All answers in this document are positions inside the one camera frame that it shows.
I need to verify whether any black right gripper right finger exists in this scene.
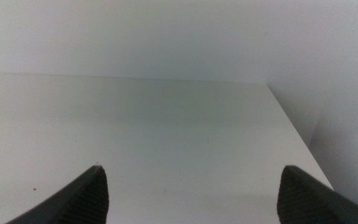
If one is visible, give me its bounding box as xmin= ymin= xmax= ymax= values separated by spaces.
xmin=277 ymin=165 xmax=358 ymax=224

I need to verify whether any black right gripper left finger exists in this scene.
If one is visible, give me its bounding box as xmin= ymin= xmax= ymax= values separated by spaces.
xmin=6 ymin=165 xmax=110 ymax=224

